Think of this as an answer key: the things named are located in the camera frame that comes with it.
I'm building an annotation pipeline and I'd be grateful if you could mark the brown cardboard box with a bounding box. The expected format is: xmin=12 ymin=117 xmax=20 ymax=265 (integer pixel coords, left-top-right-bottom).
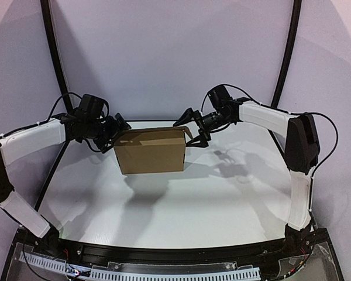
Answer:
xmin=114 ymin=126 xmax=193 ymax=174

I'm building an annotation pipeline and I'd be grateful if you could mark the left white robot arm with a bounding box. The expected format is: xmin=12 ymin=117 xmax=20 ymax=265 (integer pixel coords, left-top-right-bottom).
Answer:
xmin=0 ymin=94 xmax=131 ymax=247

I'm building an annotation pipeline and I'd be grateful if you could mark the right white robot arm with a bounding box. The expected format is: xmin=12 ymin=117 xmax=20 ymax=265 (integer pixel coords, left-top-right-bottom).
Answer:
xmin=173 ymin=84 xmax=320 ymax=238

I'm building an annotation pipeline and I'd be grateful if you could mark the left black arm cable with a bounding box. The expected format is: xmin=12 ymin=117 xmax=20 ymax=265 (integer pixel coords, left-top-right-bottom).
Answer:
xmin=0 ymin=92 xmax=111 ymax=153

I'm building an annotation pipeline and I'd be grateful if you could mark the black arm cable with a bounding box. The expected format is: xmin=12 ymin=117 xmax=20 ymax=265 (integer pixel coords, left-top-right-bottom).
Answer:
xmin=201 ymin=84 xmax=339 ymax=182
xmin=0 ymin=92 xmax=111 ymax=153

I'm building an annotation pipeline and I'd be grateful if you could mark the black front frame rail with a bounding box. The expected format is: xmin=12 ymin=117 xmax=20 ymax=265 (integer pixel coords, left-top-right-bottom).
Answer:
xmin=60 ymin=239 xmax=286 ymax=266

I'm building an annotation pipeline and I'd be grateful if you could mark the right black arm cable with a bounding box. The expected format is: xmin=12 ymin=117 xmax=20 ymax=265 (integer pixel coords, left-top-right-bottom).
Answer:
xmin=201 ymin=84 xmax=339 ymax=182

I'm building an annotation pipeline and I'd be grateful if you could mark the white slotted cable duct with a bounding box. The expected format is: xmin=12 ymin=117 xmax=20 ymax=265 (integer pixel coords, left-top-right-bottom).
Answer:
xmin=14 ymin=252 xmax=261 ymax=281

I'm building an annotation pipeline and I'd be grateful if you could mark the left black frame post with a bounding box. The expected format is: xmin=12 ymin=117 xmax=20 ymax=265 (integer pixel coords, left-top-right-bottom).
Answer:
xmin=40 ymin=0 xmax=68 ymax=95

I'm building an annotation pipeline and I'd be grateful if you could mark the black frame post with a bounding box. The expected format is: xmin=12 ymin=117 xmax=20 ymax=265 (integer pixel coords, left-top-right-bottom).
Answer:
xmin=271 ymin=0 xmax=302 ymax=108
xmin=40 ymin=0 xmax=68 ymax=95

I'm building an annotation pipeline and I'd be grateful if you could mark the right black frame post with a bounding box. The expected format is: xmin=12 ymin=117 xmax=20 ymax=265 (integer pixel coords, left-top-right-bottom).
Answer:
xmin=271 ymin=0 xmax=302 ymax=108

